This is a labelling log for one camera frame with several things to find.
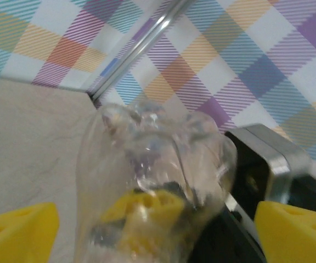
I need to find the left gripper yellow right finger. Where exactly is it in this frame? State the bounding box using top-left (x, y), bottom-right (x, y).
top-left (253, 201), bottom-right (316, 263)

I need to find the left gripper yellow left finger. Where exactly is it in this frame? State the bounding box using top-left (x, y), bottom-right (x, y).
top-left (0, 202), bottom-right (60, 263)

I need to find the large clear plastic bottle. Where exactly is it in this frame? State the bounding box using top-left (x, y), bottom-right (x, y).
top-left (74, 100), bottom-right (239, 263)

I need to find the right aluminium frame post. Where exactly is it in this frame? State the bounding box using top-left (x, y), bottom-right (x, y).
top-left (88, 0), bottom-right (193, 101)

